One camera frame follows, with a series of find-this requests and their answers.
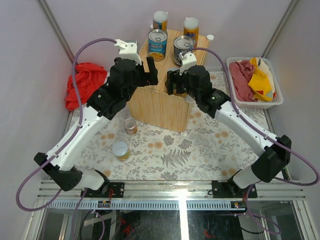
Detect dark blue soup can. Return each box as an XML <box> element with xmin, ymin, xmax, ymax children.
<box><xmin>173</xmin><ymin>35</ymin><xmax>194</xmax><ymax>67</ymax></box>

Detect Progresso chicken noodle can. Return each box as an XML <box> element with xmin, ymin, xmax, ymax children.
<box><xmin>148</xmin><ymin>29</ymin><xmax>168</xmax><ymax>62</ymax></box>

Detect fruit can silver bottom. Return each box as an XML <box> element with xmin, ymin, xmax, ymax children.
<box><xmin>123</xmin><ymin>118</ymin><xmax>138</xmax><ymax>135</ymax></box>

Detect tall yellow congee can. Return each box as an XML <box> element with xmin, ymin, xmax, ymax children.
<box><xmin>183</xmin><ymin>17</ymin><xmax>199</xmax><ymax>48</ymax></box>

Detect small green white-lid can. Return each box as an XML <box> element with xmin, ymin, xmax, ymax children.
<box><xmin>172</xmin><ymin>83</ymin><xmax>176</xmax><ymax>94</ymax></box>

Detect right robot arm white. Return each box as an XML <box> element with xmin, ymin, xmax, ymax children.
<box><xmin>165</xmin><ymin>65</ymin><xmax>292</xmax><ymax>198</ymax></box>

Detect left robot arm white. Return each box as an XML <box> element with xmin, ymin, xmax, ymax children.
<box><xmin>34</xmin><ymin>56</ymin><xmax>158</xmax><ymax>198</ymax></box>

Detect white corner connector front-right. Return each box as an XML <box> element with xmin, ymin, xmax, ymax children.
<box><xmin>185</xmin><ymin>96</ymin><xmax>194</xmax><ymax>103</ymax></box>

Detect red crumpled cloth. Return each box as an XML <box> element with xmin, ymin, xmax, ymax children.
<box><xmin>65</xmin><ymin>62</ymin><xmax>108</xmax><ymax>111</ymax></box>

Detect pink cloth in basket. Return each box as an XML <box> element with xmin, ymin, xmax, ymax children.
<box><xmin>229</xmin><ymin>60</ymin><xmax>255</xmax><ymax>102</ymax></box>

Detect white corner connector back-right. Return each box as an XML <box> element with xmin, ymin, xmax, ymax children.
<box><xmin>206</xmin><ymin>34</ymin><xmax>214</xmax><ymax>41</ymax></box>

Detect white corner connector bottom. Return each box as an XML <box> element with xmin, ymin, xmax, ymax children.
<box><xmin>180</xmin><ymin>132</ymin><xmax>188</xmax><ymax>137</ymax></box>

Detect white plastic basket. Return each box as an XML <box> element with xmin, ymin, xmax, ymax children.
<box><xmin>226</xmin><ymin>56</ymin><xmax>284</xmax><ymax>109</ymax></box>

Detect yellow cloth in basket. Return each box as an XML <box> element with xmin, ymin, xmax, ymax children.
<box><xmin>247</xmin><ymin>57</ymin><xmax>273</xmax><ymax>102</ymax></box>

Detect white cloth in basket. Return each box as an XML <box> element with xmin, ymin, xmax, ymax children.
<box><xmin>255</xmin><ymin>57</ymin><xmax>275</xmax><ymax>94</ymax></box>

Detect short yellow silver-top can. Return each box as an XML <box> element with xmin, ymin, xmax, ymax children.
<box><xmin>112</xmin><ymin>141</ymin><xmax>131</xmax><ymax>162</ymax></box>

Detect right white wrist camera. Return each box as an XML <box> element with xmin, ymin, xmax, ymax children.
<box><xmin>178</xmin><ymin>52</ymin><xmax>197</xmax><ymax>76</ymax></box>

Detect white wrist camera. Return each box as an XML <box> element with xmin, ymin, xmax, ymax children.
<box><xmin>178</xmin><ymin>52</ymin><xmax>197</xmax><ymax>76</ymax></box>
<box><xmin>114</xmin><ymin>39</ymin><xmax>142</xmax><ymax>66</ymax></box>

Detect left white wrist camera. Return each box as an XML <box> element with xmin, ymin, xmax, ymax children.
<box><xmin>114</xmin><ymin>39</ymin><xmax>142</xmax><ymax>66</ymax></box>

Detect aluminium mounting rail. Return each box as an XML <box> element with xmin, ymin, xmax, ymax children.
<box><xmin>37</xmin><ymin>179</ymin><xmax>306</xmax><ymax>201</ymax></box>

